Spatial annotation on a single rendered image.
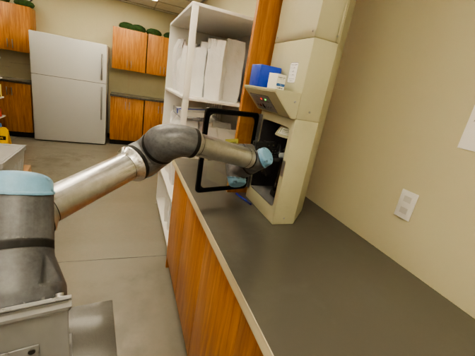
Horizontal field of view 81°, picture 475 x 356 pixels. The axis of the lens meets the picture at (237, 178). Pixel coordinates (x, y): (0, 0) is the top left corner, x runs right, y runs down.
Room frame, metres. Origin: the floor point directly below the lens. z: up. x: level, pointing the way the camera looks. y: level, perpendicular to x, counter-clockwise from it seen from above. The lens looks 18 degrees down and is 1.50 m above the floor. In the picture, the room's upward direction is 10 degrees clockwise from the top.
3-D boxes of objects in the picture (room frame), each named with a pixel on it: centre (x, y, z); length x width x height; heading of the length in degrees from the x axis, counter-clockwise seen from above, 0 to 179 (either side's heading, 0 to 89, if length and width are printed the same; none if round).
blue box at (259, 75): (1.33, -0.04, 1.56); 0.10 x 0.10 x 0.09; 24
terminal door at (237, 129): (1.33, 0.07, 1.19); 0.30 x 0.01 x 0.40; 129
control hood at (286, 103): (1.27, -0.07, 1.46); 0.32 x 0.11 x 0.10; 24
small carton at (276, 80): (1.22, -0.09, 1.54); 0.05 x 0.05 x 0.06; 41
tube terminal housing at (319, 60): (1.34, -0.24, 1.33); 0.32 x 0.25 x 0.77; 24
